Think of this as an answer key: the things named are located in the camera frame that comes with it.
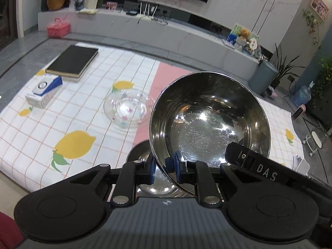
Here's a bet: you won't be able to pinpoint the black hardcover book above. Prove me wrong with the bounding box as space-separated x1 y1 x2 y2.
46 45 99 80

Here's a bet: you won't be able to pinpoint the framed wall picture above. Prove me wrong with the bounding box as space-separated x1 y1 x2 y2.
310 0 330 21

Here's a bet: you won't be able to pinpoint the pink space heater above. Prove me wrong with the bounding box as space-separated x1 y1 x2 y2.
293 105 307 120

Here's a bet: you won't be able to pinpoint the bushy green plant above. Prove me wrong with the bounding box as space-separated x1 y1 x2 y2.
311 56 332 107

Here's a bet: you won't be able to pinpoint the white and blue box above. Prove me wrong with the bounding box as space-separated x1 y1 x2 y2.
25 75 63 109

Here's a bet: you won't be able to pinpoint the lemon printed checked mat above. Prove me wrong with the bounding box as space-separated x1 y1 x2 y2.
0 43 312 195

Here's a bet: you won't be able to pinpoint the green picture board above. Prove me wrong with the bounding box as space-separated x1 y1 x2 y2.
229 23 260 43

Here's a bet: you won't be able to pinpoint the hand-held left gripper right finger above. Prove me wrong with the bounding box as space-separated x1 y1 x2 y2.
165 150 263 206

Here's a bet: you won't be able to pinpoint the grey trash bin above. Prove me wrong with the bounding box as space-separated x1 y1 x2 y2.
248 60 279 95

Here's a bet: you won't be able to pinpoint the clear glass plate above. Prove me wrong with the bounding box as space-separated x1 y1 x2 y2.
103 88 156 130

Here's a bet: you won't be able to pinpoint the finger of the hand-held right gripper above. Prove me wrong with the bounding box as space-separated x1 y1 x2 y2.
224 142 256 171

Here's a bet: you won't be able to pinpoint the large stainless steel bowl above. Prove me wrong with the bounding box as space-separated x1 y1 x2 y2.
149 71 272 198

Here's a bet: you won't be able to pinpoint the dark red cloth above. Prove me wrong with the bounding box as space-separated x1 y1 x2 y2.
0 212 24 249

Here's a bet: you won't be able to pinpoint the potted long-leaf plant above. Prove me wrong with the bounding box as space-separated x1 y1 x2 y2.
270 44 307 89

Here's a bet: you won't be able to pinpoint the brown teddy bear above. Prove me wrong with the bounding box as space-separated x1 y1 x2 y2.
238 28 251 41

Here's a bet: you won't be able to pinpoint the blue water bottle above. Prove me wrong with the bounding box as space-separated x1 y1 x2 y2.
292 85 312 108

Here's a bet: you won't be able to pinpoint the hanging vine plant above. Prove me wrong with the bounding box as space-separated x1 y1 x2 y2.
302 9 322 50

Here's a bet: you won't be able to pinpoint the small stainless steel bowl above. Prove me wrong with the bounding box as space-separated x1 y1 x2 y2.
126 140 191 198

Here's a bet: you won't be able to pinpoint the white router with antennas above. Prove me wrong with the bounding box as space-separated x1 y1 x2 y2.
136 2 159 21

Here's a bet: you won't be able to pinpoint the pink storage case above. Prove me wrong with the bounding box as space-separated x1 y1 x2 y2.
46 18 71 38

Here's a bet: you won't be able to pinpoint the white wheeled stool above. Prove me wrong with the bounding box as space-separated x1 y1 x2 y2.
303 129 328 156

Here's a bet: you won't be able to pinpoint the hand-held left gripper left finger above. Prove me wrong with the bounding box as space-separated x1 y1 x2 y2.
67 152 157 208

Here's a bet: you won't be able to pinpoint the pink slippers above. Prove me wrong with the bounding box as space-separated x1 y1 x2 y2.
266 85 278 99

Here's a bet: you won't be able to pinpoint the grey television console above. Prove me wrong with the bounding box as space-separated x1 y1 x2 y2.
37 0 263 81

